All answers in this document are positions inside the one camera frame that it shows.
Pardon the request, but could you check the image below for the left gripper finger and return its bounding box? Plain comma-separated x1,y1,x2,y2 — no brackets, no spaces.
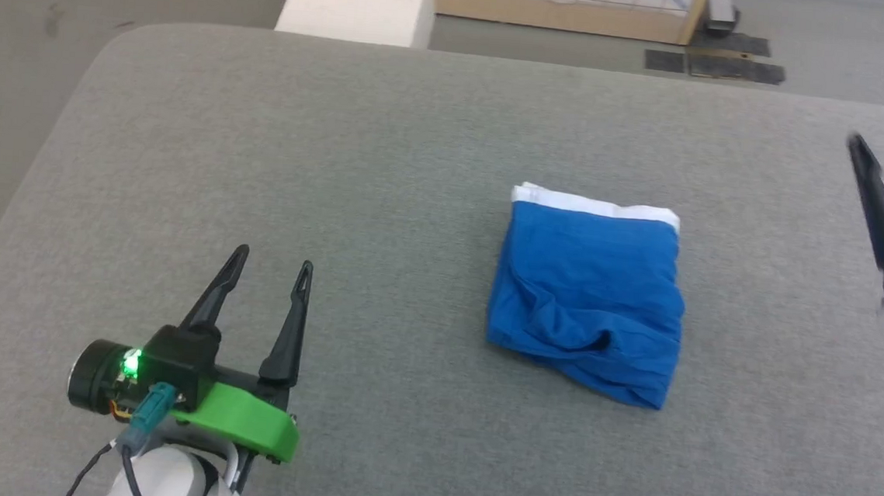
257,258,315,392
178,240,251,338

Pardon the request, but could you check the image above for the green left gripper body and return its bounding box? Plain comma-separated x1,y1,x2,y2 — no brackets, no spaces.
161,365,305,496

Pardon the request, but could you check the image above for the blue shorts white trim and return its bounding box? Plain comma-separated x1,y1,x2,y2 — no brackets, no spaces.
480,179,695,412

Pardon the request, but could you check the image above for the grey fabric sofa cushion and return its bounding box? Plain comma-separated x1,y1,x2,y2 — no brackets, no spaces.
0,9,884,496

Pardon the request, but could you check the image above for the large black floor mat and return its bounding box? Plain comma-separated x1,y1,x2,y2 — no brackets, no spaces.
684,29,789,87

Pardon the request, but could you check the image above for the white box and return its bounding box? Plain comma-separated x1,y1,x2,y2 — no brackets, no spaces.
273,0,438,50

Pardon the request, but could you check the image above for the left camera cable teal plug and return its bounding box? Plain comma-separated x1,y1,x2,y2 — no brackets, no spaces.
63,376,178,496

